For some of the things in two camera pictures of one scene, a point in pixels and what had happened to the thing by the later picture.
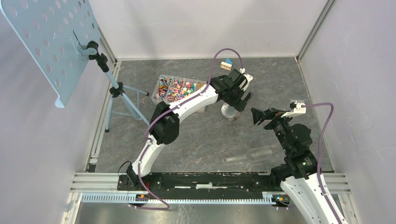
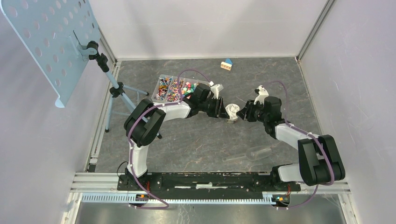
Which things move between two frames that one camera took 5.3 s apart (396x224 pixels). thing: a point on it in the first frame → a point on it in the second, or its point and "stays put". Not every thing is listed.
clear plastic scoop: (254, 154) stays put
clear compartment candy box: (168, 88) stays put
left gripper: (238, 104) → (219, 111)
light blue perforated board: (56, 33) stays put
